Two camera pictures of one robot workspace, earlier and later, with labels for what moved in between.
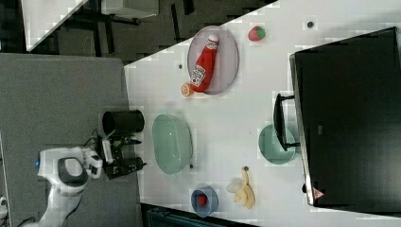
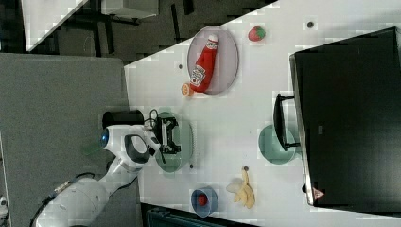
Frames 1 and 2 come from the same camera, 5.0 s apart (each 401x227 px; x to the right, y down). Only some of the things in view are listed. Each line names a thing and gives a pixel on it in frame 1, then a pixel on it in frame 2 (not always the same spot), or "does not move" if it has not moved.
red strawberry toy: (256, 33) does not move
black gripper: (122, 155) → (164, 129)
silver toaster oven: (345, 116) does not move
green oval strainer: (173, 143) does not move
